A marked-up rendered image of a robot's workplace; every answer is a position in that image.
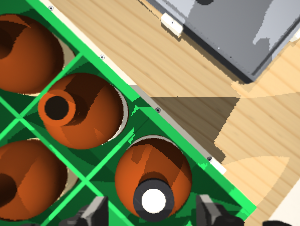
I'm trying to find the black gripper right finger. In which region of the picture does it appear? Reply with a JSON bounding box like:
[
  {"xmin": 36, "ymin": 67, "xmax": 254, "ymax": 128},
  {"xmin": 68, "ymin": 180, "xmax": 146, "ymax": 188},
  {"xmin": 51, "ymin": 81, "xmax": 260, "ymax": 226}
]
[{"xmin": 196, "ymin": 195, "xmax": 292, "ymax": 226}]

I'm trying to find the green divided crate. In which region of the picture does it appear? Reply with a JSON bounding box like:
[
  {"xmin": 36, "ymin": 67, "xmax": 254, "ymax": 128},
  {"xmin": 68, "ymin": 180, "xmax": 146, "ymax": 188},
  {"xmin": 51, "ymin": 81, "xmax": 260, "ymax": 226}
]
[{"xmin": 0, "ymin": 0, "xmax": 256, "ymax": 226}]

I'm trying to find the grey rectangular tray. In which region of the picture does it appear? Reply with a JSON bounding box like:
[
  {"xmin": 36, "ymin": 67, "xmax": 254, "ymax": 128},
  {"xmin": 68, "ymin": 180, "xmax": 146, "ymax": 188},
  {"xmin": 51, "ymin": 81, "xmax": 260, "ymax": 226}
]
[{"xmin": 146, "ymin": 0, "xmax": 300, "ymax": 84}]

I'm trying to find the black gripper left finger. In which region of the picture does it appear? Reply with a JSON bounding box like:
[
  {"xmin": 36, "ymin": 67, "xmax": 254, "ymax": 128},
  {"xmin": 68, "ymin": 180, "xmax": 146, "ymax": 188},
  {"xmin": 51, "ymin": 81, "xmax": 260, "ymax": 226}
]
[{"xmin": 20, "ymin": 196, "xmax": 109, "ymax": 226}]

